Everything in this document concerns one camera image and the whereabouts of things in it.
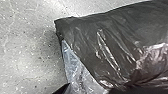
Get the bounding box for black plastic trash bag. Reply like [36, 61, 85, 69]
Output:
[53, 0, 168, 94]

